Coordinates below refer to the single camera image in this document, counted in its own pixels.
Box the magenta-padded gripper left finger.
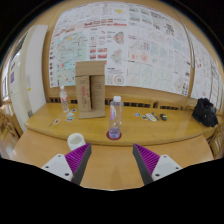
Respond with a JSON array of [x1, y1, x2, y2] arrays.
[[41, 143, 93, 186]]

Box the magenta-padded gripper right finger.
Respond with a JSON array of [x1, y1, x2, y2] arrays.
[[132, 143, 183, 186]]

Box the clear white-capped plastic bottle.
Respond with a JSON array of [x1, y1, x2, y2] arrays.
[[108, 95, 124, 140]]

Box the small red-labelled water bottle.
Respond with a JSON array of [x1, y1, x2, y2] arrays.
[[59, 85, 70, 114]]

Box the white ceramic mug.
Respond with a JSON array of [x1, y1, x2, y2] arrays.
[[67, 132, 87, 152]]

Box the flat round red coaster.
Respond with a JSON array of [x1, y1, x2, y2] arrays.
[[105, 130, 123, 141]]

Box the small white rectangular device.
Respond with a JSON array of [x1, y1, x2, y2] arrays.
[[145, 112, 158, 123]]

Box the black bag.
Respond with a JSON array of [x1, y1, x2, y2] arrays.
[[192, 97, 219, 128]]

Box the wooden chair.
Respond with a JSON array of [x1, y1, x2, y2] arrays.
[[212, 123, 224, 158], [0, 108, 24, 143]]

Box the standing brown cardboard box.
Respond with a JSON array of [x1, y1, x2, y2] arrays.
[[74, 60, 107, 120]]

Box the printed paper wall posters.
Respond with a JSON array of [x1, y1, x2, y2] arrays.
[[48, 1, 224, 109]]

